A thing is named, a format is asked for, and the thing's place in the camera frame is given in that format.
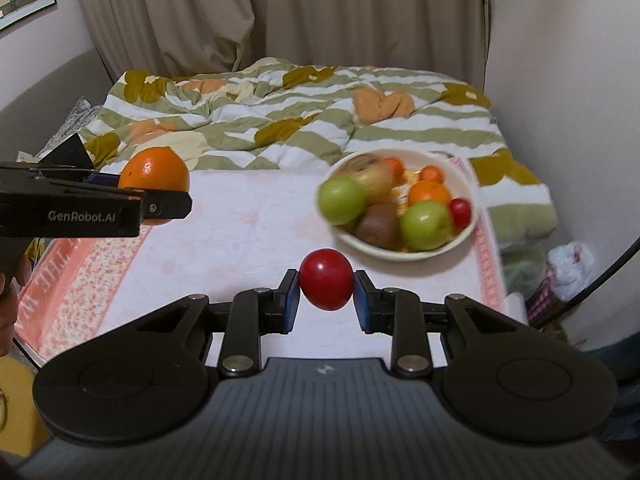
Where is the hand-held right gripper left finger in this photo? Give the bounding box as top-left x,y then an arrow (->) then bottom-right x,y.
135,269 -> 301,380

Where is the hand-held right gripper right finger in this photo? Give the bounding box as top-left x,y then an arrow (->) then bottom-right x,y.
352,270 -> 523,380

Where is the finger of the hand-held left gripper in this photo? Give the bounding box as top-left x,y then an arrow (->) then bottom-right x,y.
82,172 -> 123,187
117,186 -> 193,222

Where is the large orange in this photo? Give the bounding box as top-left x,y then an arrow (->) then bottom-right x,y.
118,146 -> 191,226

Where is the cream printed bowl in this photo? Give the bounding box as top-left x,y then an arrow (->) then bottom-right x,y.
320,149 -> 480,263

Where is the brown kiwi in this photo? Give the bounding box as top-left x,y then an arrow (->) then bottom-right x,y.
355,203 -> 401,248

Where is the green apple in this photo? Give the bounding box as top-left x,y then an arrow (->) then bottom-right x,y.
318,175 -> 368,226
399,200 -> 452,252

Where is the small tangerine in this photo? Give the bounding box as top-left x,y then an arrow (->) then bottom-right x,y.
407,180 -> 453,208

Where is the yellow apple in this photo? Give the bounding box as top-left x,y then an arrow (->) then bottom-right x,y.
342,152 -> 396,206

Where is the red cherry tomato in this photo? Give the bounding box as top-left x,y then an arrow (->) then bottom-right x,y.
448,197 -> 473,228

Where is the person's left hand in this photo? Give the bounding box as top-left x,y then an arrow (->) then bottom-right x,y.
0,259 -> 32,358

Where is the pink floral towel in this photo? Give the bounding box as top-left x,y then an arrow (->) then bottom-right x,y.
17,157 -> 508,361

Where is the grey patterned pillow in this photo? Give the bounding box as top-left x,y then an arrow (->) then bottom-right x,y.
37,99 -> 103,156

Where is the grey bed headboard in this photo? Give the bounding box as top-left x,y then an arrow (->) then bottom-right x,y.
0,49 -> 113,161

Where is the green striped flower blanket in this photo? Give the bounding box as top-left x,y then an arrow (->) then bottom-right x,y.
77,56 -> 558,246

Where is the beige curtain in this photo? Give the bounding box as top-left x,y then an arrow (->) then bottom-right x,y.
245,0 -> 493,91
67,0 -> 256,81

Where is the yellow garment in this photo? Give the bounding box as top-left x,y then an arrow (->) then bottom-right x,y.
0,355 -> 51,456

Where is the white plastic bag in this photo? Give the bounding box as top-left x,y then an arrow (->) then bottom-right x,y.
547,241 -> 596,301

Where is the black cable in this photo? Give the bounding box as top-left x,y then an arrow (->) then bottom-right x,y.
542,235 -> 640,328

